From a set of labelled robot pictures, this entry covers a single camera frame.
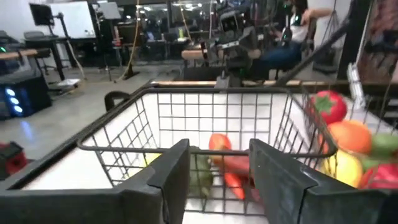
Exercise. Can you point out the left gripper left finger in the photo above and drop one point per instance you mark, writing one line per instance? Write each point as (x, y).
(93, 207)

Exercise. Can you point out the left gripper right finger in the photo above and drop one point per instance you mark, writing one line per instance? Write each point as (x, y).
(326, 207)

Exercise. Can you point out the yellow lemon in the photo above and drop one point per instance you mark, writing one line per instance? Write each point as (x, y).
(345, 169)
(152, 158)

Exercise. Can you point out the green lime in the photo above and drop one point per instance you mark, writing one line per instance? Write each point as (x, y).
(370, 162)
(385, 144)

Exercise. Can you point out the orange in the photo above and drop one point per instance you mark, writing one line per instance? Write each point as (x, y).
(351, 137)

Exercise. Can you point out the long red green vegetable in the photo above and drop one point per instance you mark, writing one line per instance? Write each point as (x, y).
(234, 185)

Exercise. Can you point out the green cucumber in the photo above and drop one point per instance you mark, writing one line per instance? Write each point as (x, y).
(200, 174)

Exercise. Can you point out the red bell pepper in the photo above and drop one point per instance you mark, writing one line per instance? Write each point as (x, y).
(219, 143)

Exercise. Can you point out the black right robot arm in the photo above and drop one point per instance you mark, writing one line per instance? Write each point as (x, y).
(231, 59)

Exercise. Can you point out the red and black box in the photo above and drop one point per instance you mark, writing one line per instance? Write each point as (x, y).
(14, 161)

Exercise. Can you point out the black computer with blue lights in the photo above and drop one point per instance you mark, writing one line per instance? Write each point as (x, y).
(31, 93)

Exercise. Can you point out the person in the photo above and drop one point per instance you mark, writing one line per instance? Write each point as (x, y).
(286, 56)

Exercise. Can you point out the black desk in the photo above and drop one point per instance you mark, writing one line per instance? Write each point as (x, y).
(46, 39)

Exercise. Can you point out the white whiteboard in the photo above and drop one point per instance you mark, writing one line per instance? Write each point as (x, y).
(77, 18)

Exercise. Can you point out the black monitor on stand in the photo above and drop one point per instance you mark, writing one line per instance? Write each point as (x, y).
(42, 14)

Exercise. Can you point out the black frame strut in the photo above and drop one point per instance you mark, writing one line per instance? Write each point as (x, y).
(311, 57)

